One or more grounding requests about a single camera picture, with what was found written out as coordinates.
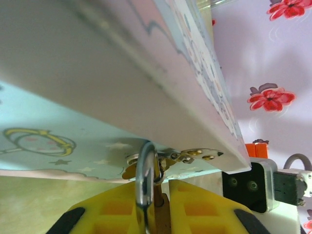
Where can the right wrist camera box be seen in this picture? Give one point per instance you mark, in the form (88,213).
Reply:
(243,185)

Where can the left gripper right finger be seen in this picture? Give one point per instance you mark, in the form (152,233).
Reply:
(202,212)

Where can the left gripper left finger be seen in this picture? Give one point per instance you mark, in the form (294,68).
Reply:
(107,209)

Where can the orange plastic block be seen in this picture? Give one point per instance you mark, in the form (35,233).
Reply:
(256,150)

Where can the cartoon print tin box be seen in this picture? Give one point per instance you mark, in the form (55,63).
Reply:
(97,73)

